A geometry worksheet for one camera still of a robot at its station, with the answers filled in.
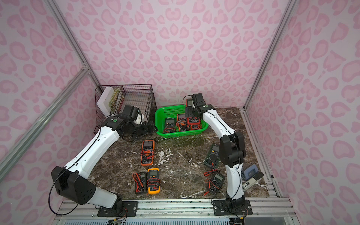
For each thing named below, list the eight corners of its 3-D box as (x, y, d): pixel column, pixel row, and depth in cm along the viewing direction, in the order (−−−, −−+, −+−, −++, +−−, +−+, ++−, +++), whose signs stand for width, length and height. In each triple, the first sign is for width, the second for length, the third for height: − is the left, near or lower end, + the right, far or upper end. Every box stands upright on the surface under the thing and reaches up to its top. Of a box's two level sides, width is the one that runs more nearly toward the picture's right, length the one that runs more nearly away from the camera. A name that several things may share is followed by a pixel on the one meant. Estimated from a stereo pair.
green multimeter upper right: (204, 163, 91) (204, 161, 89) (210, 145, 100) (211, 143, 97) (216, 168, 89) (217, 166, 87) (222, 149, 98) (223, 147, 95)
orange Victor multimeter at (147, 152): (139, 166, 90) (137, 163, 87) (144, 143, 101) (142, 139, 98) (152, 166, 90) (151, 163, 87) (156, 143, 101) (155, 139, 98)
